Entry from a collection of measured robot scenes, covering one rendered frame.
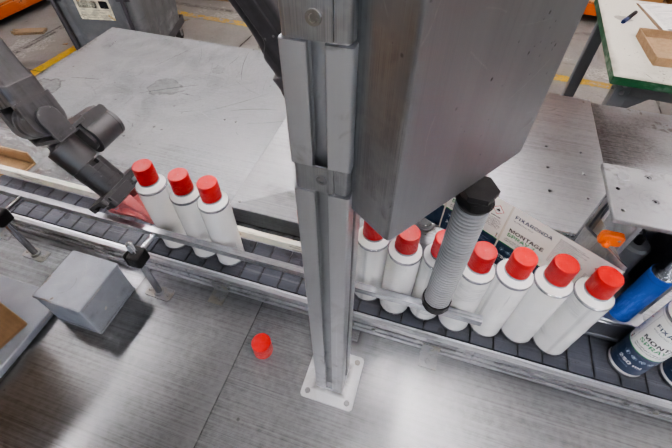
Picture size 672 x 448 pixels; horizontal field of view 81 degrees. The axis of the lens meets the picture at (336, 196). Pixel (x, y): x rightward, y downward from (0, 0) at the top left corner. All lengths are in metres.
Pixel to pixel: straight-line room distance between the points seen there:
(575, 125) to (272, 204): 0.82
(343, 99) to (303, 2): 0.06
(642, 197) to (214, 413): 0.70
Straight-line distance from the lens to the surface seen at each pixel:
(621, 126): 1.41
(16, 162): 1.32
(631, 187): 0.67
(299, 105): 0.26
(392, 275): 0.62
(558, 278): 0.61
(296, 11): 0.23
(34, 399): 0.88
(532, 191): 0.99
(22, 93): 0.78
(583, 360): 0.80
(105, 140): 0.83
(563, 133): 1.20
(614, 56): 1.85
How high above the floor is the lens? 1.53
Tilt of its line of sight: 48 degrees down
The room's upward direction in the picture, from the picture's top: straight up
